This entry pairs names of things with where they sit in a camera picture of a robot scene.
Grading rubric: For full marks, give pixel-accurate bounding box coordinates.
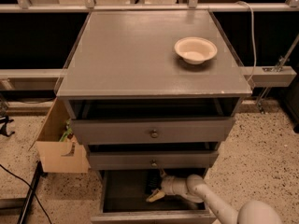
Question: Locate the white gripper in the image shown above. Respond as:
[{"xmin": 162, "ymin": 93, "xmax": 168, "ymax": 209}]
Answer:
[{"xmin": 147, "ymin": 169, "xmax": 188, "ymax": 203}]

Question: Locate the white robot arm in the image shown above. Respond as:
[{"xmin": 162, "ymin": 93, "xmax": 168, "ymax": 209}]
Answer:
[{"xmin": 147, "ymin": 169, "xmax": 283, "ymax": 224}]

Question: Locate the grey bottom drawer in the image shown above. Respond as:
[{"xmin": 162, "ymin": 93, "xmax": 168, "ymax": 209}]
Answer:
[{"xmin": 91, "ymin": 169, "xmax": 216, "ymax": 224}]

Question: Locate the grey drawer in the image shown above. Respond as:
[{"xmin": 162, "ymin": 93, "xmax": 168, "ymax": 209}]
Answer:
[
  {"xmin": 91, "ymin": 169, "xmax": 216, "ymax": 224},
  {"xmin": 87, "ymin": 150, "xmax": 219, "ymax": 170},
  {"xmin": 71, "ymin": 118, "xmax": 235, "ymax": 145}
]

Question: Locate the grey top drawer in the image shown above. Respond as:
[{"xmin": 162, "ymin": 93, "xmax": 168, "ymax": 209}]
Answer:
[{"xmin": 71, "ymin": 118, "xmax": 235, "ymax": 145}]

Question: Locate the grey middle drawer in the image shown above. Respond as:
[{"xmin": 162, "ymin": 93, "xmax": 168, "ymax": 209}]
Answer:
[{"xmin": 87, "ymin": 150, "xmax": 219, "ymax": 170}]

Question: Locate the grey drawer cabinet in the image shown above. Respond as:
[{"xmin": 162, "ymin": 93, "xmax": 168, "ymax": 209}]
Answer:
[{"xmin": 55, "ymin": 9, "xmax": 253, "ymax": 224}]

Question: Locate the green packet in box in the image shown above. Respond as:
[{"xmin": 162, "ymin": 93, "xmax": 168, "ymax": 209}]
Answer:
[{"xmin": 60, "ymin": 119, "xmax": 73, "ymax": 142}]

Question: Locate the cardboard box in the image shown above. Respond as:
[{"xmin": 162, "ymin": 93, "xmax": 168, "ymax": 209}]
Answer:
[{"xmin": 35, "ymin": 99, "xmax": 90, "ymax": 174}]

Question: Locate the black floor bar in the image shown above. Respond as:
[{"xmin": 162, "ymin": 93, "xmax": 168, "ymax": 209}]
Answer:
[{"xmin": 17, "ymin": 161, "xmax": 46, "ymax": 224}]

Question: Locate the black clamp on floor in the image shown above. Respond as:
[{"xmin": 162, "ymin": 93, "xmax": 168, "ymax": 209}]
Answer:
[{"xmin": 0, "ymin": 116, "xmax": 15, "ymax": 137}]

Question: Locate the black floor cable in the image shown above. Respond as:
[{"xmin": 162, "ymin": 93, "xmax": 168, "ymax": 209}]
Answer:
[{"xmin": 0, "ymin": 163, "xmax": 53, "ymax": 224}]

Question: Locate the metal rail frame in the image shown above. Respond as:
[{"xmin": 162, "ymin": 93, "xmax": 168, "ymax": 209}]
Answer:
[{"xmin": 0, "ymin": 0, "xmax": 299, "ymax": 91}]

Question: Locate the white cable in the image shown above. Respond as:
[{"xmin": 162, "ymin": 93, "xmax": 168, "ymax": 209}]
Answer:
[{"xmin": 235, "ymin": 1, "xmax": 258, "ymax": 83}]

